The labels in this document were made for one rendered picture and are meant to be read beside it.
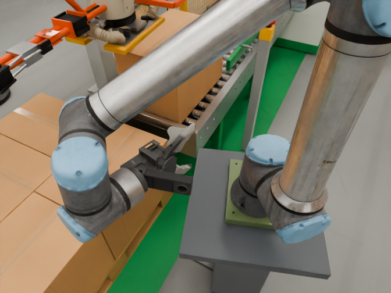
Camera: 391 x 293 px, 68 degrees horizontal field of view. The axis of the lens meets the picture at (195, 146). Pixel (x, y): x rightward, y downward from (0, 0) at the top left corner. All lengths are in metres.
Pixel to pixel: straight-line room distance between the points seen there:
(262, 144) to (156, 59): 0.50
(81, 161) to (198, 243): 0.64
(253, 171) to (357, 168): 1.66
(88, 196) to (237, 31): 0.39
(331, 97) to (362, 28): 0.13
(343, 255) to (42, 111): 2.04
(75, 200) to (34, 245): 0.91
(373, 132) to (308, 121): 2.29
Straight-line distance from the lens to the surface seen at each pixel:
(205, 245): 1.06
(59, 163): 0.53
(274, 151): 0.93
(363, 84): 0.57
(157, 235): 1.93
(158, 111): 1.75
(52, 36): 1.08
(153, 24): 1.38
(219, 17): 0.56
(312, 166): 0.70
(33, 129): 1.96
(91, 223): 0.62
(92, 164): 0.51
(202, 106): 1.88
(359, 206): 2.31
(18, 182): 1.70
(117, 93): 0.59
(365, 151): 2.69
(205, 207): 1.13
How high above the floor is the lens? 1.71
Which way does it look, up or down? 47 degrees down
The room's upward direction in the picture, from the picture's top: straight up
